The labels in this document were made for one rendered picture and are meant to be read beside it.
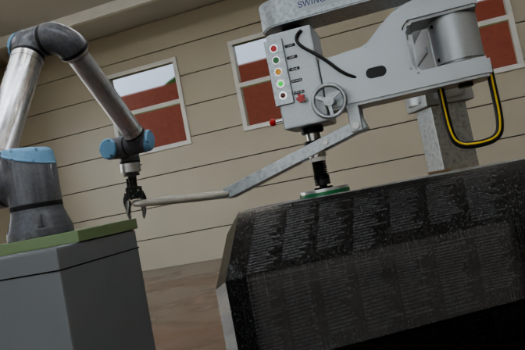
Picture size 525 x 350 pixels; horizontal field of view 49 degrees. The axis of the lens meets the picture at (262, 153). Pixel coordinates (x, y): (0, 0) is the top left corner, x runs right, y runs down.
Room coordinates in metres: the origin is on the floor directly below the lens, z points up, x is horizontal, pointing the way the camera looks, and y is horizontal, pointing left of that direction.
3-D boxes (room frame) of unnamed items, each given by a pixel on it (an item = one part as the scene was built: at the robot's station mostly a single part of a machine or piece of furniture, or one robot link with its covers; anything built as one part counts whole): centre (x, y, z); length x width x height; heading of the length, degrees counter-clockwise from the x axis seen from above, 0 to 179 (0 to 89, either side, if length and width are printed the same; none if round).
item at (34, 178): (1.72, 0.70, 1.07); 0.17 x 0.15 x 0.18; 72
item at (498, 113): (2.33, -0.87, 1.06); 0.23 x 0.03 x 0.32; 75
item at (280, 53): (2.41, -0.14, 1.38); 0.08 x 0.03 x 0.28; 75
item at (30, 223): (1.72, 0.70, 0.93); 0.19 x 0.19 x 0.10
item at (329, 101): (2.36, -0.32, 1.20); 0.15 x 0.10 x 0.15; 75
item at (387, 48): (2.39, -0.61, 1.31); 0.74 x 0.23 x 0.49; 75
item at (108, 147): (2.47, 0.62, 1.20); 0.12 x 0.12 x 0.09; 72
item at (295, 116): (2.48, -0.31, 1.32); 0.36 x 0.22 x 0.45; 75
